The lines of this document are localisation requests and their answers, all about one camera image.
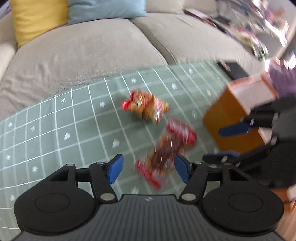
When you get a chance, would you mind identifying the small red snack packet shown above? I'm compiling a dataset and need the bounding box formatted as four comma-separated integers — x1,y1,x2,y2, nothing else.
166,118,197,146

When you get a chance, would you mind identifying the red yellow crisp packet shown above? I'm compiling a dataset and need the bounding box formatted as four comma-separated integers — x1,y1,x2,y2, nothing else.
121,90,170,124

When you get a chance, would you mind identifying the green patterned bag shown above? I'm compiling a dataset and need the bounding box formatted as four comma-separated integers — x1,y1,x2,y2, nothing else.
236,25,270,61

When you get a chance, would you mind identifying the light blue cushion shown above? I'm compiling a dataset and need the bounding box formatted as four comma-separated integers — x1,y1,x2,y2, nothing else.
67,0,148,25

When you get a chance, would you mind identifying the dark brown snack packet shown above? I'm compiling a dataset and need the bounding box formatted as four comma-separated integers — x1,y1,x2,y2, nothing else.
135,134,185,191

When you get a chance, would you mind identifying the orange cardboard box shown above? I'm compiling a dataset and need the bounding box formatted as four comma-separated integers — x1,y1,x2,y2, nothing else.
203,74,279,154

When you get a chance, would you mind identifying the yellow cushion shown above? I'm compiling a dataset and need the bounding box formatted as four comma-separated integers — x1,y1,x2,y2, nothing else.
9,0,70,48

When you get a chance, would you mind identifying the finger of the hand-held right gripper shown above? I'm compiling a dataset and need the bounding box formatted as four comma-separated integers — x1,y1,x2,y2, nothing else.
202,145,277,171
218,100,281,138

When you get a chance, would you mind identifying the stack of books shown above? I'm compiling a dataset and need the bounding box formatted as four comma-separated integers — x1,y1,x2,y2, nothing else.
184,8,232,30

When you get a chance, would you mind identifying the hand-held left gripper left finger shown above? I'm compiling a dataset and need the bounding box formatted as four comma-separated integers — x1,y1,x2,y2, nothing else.
47,154,124,202

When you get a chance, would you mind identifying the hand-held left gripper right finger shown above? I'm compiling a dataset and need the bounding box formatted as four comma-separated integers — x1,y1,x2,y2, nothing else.
174,154,253,202

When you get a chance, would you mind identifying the grey sofa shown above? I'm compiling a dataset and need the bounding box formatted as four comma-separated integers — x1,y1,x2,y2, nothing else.
0,0,269,116

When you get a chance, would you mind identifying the black notebook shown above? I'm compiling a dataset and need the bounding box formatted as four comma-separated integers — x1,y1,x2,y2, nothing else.
217,60,250,80

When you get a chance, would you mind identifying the white cluttered rack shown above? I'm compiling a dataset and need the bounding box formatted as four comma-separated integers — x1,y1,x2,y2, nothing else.
215,0,290,47

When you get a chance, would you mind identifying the green grid mat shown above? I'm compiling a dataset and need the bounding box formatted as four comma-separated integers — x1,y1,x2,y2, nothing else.
0,59,266,232

